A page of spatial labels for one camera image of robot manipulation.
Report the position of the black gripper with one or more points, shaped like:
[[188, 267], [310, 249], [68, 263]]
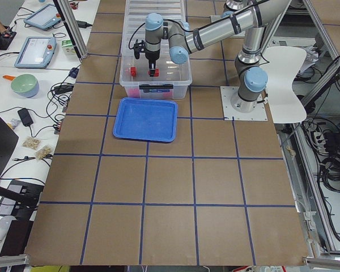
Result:
[[151, 56]]

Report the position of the red block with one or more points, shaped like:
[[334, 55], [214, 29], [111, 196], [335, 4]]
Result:
[[133, 71], [153, 73]]

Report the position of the clear plastic box lid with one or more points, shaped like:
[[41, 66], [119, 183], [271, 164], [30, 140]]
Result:
[[150, 21]]

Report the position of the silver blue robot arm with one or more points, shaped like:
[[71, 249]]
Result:
[[252, 18]]

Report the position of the black box latch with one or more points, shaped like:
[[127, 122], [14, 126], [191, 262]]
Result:
[[146, 88]]

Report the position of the clear plastic storage box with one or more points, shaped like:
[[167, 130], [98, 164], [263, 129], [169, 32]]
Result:
[[171, 81]]

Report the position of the blue plastic tray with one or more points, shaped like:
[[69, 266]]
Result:
[[146, 119]]

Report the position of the green white carton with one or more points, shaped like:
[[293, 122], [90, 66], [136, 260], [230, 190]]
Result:
[[68, 48]]

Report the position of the teach pendant far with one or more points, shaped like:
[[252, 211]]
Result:
[[45, 18]]

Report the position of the teach pendant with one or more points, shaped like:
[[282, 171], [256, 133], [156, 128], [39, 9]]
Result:
[[45, 18], [36, 53]]

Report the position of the teach pendant near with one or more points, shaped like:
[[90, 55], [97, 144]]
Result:
[[36, 53]]

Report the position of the green bowl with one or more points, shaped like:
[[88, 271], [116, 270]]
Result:
[[25, 85]]

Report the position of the white chair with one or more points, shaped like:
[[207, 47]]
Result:
[[284, 62]]

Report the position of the black power adapter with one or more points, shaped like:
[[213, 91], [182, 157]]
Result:
[[25, 117]]

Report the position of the toy carrot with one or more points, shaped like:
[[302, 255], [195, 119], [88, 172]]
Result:
[[8, 77]]

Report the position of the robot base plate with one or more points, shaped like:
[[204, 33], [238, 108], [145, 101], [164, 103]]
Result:
[[236, 109]]

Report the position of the aluminium frame post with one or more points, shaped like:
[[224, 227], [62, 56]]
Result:
[[71, 25]]

